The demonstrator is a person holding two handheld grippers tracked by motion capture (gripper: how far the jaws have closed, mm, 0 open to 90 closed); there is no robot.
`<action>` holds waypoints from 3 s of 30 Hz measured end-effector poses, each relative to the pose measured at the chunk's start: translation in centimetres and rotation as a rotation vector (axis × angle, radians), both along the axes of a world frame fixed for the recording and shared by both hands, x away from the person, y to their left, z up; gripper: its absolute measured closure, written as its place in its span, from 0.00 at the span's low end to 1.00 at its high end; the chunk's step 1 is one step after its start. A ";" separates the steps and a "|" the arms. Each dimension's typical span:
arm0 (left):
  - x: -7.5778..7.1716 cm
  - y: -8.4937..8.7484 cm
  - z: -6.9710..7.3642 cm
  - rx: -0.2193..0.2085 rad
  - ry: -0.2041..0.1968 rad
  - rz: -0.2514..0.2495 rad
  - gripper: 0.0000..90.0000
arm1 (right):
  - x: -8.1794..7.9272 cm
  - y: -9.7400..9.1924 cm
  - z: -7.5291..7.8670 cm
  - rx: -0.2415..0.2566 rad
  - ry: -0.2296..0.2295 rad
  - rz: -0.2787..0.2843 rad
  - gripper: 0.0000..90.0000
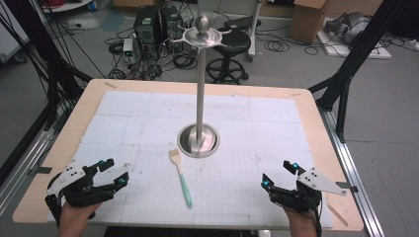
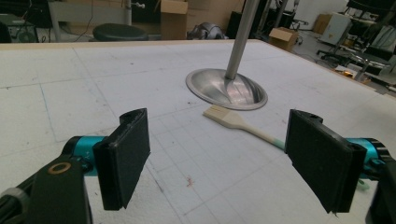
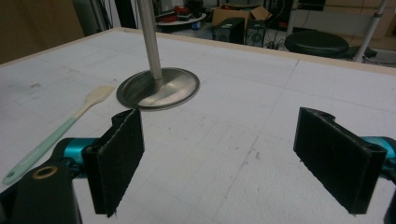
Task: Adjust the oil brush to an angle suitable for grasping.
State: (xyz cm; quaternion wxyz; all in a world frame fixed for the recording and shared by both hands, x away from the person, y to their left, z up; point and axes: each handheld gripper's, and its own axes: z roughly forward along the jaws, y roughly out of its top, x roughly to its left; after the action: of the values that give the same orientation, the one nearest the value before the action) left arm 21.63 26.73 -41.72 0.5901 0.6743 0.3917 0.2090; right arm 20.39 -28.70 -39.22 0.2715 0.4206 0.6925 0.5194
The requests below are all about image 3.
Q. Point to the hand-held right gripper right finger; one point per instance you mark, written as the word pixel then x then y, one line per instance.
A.
pixel 336 161

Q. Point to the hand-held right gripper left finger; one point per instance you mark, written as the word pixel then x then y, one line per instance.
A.
pixel 116 161

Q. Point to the metal stand with round base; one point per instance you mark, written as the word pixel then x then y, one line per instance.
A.
pixel 157 84

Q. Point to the black round stool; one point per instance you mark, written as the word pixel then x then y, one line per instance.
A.
pixel 316 44

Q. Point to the white metal pole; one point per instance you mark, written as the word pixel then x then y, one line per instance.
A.
pixel 370 29

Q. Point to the black computer tower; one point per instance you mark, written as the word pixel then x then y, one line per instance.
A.
pixel 255 33
pixel 229 30

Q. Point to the round white table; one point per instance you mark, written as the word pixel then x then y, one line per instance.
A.
pixel 181 19

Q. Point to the brown curtain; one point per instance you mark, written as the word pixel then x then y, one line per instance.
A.
pixel 37 26

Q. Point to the cardboard box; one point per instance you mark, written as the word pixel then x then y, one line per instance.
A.
pixel 239 13

